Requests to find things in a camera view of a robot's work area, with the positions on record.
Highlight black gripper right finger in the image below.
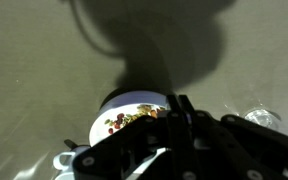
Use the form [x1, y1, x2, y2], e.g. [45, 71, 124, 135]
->
[178, 94, 288, 180]

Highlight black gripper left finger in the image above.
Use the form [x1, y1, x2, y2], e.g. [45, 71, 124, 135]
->
[72, 94, 198, 180]

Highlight white bowl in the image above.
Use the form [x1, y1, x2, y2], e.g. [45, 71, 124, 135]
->
[88, 90, 172, 148]

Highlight mixed nuts and berries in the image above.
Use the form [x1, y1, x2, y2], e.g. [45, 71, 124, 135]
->
[104, 103, 167, 135]

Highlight clear drinking glass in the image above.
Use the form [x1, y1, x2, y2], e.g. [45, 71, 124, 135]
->
[243, 107, 282, 132]

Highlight white cup with handle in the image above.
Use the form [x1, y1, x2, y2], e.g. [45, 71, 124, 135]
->
[52, 144, 92, 180]

